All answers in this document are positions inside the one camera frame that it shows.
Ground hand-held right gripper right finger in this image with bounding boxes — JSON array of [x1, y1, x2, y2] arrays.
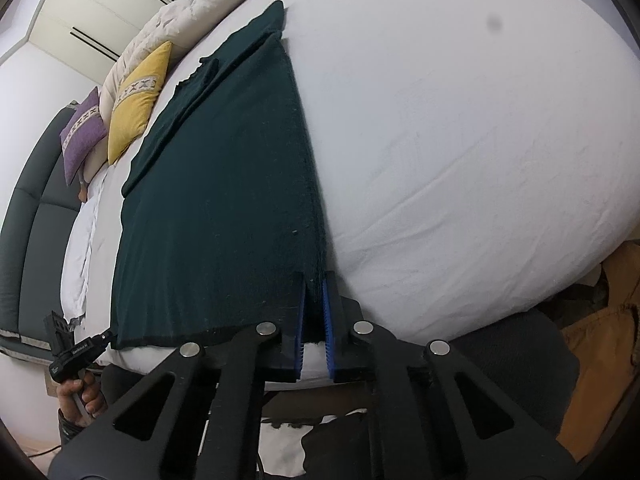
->
[[322, 271, 587, 480]]

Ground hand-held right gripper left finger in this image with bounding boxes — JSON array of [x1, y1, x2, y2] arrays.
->
[[47, 272, 306, 480]]

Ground dark green sweater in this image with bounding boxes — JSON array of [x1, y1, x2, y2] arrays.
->
[[109, 0, 332, 351]]

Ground person's left hand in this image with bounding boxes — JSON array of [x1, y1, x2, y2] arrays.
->
[[56, 372, 107, 428]]

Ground white pillow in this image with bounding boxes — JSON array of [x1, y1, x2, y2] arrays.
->
[[60, 160, 132, 322]]

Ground black and white rug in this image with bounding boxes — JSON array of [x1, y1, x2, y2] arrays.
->
[[257, 407, 372, 477]]

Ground dark grey headboard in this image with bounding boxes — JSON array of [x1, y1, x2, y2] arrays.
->
[[0, 104, 103, 357]]

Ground dark grey cloth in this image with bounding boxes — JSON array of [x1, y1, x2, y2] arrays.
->
[[440, 307, 582, 443]]

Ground purple pillow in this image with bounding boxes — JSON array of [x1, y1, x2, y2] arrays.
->
[[59, 86, 109, 187]]

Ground white bed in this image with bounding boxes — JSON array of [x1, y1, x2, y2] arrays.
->
[[60, 0, 640, 392]]

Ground yellow pillow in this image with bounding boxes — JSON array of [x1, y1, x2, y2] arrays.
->
[[107, 41, 174, 166]]

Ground orange cloth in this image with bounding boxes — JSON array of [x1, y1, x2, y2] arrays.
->
[[554, 247, 640, 466]]

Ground beige comforter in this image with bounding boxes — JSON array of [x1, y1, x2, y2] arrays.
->
[[82, 0, 297, 182]]

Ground cream wardrobe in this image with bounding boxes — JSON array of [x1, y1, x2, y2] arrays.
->
[[25, 0, 242, 92]]

